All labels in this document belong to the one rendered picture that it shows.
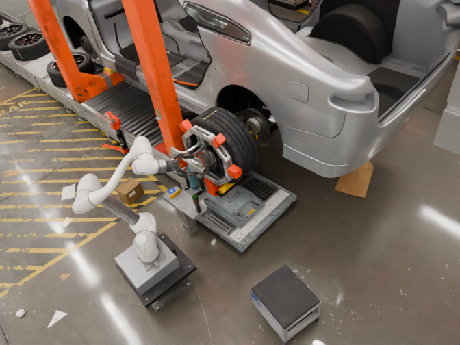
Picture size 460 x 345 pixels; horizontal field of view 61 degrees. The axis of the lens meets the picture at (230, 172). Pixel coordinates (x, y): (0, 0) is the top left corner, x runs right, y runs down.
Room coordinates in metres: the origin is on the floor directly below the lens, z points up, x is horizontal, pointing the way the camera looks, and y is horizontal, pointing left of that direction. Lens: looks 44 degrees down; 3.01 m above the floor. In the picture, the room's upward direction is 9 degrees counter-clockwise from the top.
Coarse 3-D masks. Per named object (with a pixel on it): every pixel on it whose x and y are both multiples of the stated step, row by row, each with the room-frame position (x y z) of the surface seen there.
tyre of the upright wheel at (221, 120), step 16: (208, 112) 2.70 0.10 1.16; (224, 112) 2.64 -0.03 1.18; (208, 128) 2.53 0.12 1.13; (224, 128) 2.47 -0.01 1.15; (240, 128) 2.50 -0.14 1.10; (192, 144) 2.74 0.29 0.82; (224, 144) 2.40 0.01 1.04; (240, 144) 2.39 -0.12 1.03; (240, 160) 2.31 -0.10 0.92; (256, 160) 2.43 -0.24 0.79; (240, 176) 2.31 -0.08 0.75
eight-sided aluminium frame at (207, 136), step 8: (192, 128) 2.58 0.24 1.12; (200, 128) 2.56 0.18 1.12; (184, 136) 2.67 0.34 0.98; (200, 136) 2.49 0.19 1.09; (208, 136) 2.43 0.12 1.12; (184, 144) 2.69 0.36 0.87; (192, 152) 2.70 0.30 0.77; (216, 152) 2.36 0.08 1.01; (224, 152) 2.35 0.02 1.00; (224, 160) 2.29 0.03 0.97; (224, 168) 2.31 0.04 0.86; (208, 176) 2.51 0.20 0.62; (216, 176) 2.49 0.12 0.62; (216, 184) 2.42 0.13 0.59
